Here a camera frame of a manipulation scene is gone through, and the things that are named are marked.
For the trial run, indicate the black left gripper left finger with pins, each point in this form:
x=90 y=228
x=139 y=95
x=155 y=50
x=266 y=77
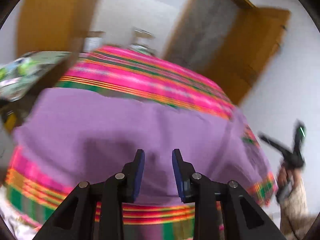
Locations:
x=133 y=174

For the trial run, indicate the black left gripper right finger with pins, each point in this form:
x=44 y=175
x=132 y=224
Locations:
x=183 y=172

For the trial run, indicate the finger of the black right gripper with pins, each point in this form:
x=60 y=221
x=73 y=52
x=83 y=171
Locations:
x=275 y=144

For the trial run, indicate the purple fleece garment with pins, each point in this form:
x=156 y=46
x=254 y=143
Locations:
x=73 y=135

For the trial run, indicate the beige patterned right sleeve forearm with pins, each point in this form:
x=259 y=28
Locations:
x=295 y=217

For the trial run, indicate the person's right hand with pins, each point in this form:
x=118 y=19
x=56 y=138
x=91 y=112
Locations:
x=285 y=175

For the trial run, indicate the colourful plaid bed sheet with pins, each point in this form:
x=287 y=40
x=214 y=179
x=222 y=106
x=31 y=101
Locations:
x=121 y=73

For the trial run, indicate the orange wooden door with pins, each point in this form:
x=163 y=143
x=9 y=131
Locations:
x=253 y=39

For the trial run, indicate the grey plastic door curtain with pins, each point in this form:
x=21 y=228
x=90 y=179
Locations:
x=202 y=32

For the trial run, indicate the orange wooden wardrobe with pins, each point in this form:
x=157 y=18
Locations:
x=54 y=25

